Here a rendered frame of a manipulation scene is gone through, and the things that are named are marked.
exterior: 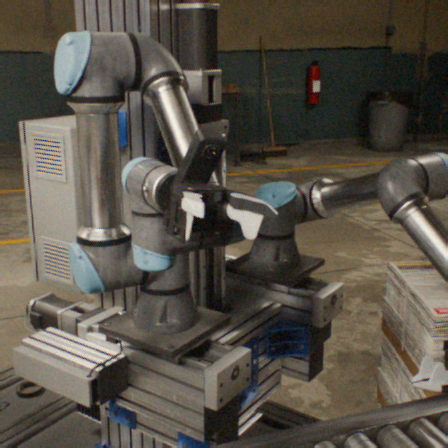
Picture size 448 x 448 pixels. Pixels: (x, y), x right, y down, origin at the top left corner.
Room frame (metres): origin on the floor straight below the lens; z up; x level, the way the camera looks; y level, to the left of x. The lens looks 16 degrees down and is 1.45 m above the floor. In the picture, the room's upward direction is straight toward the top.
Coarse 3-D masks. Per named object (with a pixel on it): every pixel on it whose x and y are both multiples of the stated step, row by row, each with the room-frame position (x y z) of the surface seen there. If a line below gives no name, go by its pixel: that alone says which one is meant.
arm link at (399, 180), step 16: (400, 160) 1.46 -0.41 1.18; (384, 176) 1.44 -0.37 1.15; (400, 176) 1.41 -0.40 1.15; (416, 176) 1.42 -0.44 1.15; (384, 192) 1.41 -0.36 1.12; (400, 192) 1.38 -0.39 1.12; (416, 192) 1.38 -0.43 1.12; (384, 208) 1.41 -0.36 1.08; (400, 208) 1.37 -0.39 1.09; (416, 208) 1.36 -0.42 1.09; (400, 224) 1.38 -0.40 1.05; (416, 224) 1.34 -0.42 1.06; (432, 224) 1.33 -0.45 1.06; (416, 240) 1.34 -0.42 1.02; (432, 240) 1.31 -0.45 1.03; (432, 256) 1.30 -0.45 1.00
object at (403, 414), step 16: (416, 400) 1.06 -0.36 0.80; (432, 400) 1.06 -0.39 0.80; (352, 416) 1.00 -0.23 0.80; (368, 416) 1.00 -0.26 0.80; (384, 416) 1.00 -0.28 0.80; (400, 416) 1.00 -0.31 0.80; (416, 416) 1.00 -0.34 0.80; (432, 416) 1.01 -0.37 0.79; (272, 432) 0.95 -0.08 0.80; (288, 432) 0.95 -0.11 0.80; (304, 432) 0.95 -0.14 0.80; (320, 432) 0.95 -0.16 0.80; (336, 432) 0.95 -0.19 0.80; (352, 432) 0.96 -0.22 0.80; (368, 432) 0.97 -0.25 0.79
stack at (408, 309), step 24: (408, 264) 1.72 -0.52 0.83; (408, 288) 1.56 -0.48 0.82; (432, 288) 1.54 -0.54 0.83; (384, 312) 1.73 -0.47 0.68; (408, 312) 1.56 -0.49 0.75; (432, 312) 1.40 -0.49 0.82; (384, 336) 1.73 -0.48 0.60; (408, 336) 1.53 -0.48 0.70; (432, 336) 1.38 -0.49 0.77; (384, 360) 1.72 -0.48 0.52; (384, 384) 1.69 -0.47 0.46; (408, 384) 1.51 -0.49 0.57
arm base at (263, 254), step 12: (264, 240) 1.72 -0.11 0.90; (276, 240) 1.71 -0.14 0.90; (288, 240) 1.72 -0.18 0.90; (252, 252) 1.77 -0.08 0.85; (264, 252) 1.71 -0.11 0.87; (276, 252) 1.70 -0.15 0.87; (288, 252) 1.71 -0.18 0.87; (252, 264) 1.73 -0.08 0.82; (264, 264) 1.70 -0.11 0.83; (276, 264) 1.69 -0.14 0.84; (288, 264) 1.70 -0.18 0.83
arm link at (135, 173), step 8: (136, 160) 1.09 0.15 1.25; (144, 160) 1.07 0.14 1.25; (152, 160) 1.07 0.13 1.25; (128, 168) 1.08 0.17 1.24; (136, 168) 1.06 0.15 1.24; (144, 168) 1.04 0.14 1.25; (152, 168) 1.02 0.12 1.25; (128, 176) 1.06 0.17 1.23; (136, 176) 1.04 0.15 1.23; (144, 176) 1.01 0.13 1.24; (128, 184) 1.06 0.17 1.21; (136, 184) 1.03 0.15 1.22; (128, 192) 1.08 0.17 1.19; (136, 192) 1.03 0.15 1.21; (136, 200) 1.04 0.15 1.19; (144, 200) 1.01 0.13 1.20; (136, 208) 1.04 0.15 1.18; (144, 208) 1.03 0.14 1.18; (152, 208) 1.03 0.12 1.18
